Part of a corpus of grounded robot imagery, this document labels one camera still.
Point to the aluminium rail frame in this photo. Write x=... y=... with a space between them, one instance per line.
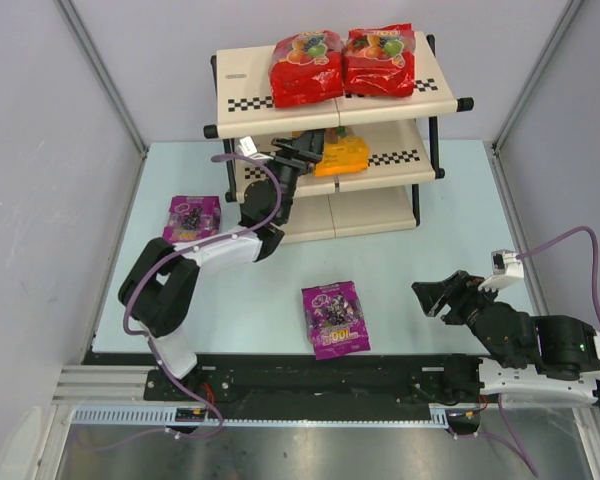
x=112 y=395

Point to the orange candy bag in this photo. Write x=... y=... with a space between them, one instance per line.
x=344 y=152

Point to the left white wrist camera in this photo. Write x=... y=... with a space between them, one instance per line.
x=246 y=147

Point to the beige three-tier shelf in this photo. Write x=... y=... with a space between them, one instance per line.
x=378 y=150

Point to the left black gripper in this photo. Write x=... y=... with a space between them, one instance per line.
x=295 y=156

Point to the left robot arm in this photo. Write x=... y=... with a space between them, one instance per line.
x=158 y=290

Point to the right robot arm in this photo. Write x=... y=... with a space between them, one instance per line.
x=542 y=358

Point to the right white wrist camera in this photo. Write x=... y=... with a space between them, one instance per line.
x=507 y=270

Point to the purple grape candy bag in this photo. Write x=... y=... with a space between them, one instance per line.
x=334 y=320
x=192 y=218

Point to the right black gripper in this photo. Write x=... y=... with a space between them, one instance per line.
x=459 y=300

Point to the red fruit candy bag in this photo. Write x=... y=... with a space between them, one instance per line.
x=306 y=69
x=380 y=61

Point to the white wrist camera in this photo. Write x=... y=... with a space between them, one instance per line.
x=507 y=270
x=246 y=147

